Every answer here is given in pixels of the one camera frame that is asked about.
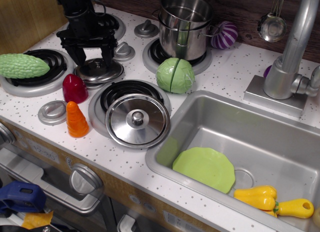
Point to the hanging steel measuring spoon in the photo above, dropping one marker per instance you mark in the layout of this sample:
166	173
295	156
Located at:
272	26

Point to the silver toy faucet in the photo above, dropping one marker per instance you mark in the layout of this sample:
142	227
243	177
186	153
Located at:
284	89

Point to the small steel pot lid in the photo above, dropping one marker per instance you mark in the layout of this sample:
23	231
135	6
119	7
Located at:
95	71

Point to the large steel pot lid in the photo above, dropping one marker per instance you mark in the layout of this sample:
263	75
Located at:
137	121

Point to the silver oven door handle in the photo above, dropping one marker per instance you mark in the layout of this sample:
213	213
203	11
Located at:
26	171

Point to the purple toy behind faucet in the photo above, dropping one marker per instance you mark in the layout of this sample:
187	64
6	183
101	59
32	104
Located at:
266	72

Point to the small steel inner pot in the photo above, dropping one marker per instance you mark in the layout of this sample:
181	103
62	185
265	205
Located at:
185	14

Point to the green plastic plate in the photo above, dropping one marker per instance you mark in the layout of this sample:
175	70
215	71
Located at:
207	166

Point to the silver sink basin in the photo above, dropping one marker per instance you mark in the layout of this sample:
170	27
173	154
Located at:
269	149

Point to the orange toy carrot piece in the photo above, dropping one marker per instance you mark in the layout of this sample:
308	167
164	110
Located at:
77	125

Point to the purple striped toy onion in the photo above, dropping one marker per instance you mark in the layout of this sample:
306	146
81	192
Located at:
224	36

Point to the red toy pepper piece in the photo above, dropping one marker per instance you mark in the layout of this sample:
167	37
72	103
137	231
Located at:
74	89

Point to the blue clamp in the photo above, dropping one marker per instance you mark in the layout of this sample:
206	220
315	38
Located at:
21	196

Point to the silver knob centre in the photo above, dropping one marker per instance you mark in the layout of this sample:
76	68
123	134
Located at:
124	52

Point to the large steel pot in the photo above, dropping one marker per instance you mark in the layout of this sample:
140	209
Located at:
185	44

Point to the yellow tape piece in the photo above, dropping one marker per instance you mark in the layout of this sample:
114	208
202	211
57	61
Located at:
34	220

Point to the yellow toy bell pepper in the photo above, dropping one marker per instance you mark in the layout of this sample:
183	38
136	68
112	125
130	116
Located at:
263	197

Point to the front right stove burner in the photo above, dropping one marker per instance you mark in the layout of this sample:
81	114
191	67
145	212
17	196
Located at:
112	91

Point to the front left stove burner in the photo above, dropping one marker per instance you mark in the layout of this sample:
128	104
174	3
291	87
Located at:
61	65

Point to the yellow toy handle piece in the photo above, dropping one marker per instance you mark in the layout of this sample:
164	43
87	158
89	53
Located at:
300	208

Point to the silver knob front left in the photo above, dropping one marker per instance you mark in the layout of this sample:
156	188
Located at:
53	113

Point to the back right stove burner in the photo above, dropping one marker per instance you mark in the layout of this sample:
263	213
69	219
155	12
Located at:
153	55

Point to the green toy bitter gourd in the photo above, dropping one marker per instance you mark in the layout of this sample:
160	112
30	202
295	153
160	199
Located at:
22	66

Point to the green toy cabbage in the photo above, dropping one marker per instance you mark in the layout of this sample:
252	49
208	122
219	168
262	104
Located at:
175	75

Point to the silver oven dial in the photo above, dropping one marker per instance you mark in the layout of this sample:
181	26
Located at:
84	180

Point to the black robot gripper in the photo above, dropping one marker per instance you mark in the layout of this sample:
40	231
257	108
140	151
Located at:
87	29

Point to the silver knob under lid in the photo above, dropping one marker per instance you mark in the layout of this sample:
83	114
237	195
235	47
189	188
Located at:
93	86

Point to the stove burner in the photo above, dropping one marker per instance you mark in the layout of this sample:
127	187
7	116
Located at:
120	27
153	55
61	65
112	91

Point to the silver knob back top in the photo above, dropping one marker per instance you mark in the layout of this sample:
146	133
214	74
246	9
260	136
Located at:
146	30

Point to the back left stove burner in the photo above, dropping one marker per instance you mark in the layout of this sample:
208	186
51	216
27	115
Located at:
120	27

